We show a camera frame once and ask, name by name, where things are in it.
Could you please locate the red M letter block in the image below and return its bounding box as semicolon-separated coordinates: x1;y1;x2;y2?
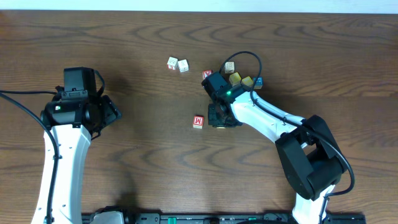
193;116;205;129

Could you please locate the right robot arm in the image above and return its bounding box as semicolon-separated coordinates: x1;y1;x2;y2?
201;72;352;223

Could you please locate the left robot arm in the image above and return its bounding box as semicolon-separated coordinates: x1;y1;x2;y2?
32;67;122;223

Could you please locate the yellow block left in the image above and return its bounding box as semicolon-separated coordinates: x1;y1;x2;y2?
229;72;241;86

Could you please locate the yellow block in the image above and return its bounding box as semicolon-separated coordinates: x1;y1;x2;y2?
229;72;241;86
241;77;254;87

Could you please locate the yellow block right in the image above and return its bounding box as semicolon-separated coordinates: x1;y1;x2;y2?
241;77;254;87

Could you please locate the red A letter block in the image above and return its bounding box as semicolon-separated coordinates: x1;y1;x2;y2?
202;70;213;79

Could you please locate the white B letter block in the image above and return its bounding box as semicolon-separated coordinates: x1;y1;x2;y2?
224;62;235;74

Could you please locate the blue picture block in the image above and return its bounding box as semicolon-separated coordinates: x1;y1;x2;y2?
253;77;264;89

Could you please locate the white block red side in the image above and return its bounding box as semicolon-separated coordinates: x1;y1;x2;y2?
167;57;178;70

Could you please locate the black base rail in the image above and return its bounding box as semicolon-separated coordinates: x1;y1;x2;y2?
81;212;367;224

